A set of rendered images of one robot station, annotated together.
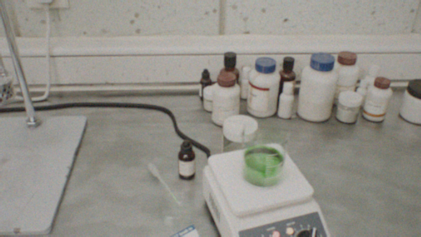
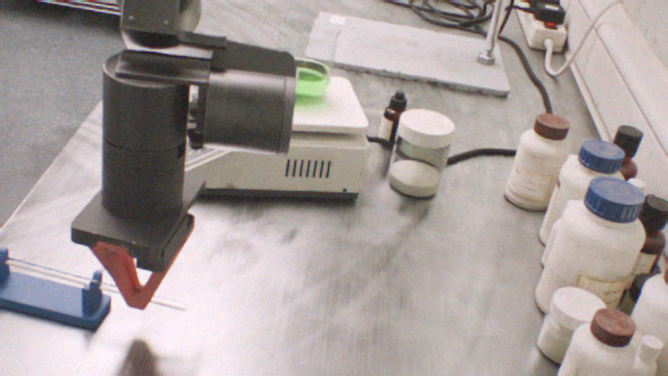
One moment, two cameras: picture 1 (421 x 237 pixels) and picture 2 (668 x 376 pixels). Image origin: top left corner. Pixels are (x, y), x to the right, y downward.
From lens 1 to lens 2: 1.00 m
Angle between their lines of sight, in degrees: 76
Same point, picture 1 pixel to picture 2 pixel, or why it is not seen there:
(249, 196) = not seen: hidden behind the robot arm
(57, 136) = (460, 71)
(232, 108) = (516, 167)
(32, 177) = (385, 54)
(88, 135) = (472, 94)
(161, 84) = not seen: hidden behind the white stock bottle
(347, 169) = (380, 283)
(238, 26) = not seen: outside the picture
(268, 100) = (552, 207)
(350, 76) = (644, 298)
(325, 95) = (556, 249)
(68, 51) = (604, 35)
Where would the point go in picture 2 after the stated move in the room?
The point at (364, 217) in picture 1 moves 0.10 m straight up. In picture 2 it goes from (261, 259) to (273, 165)
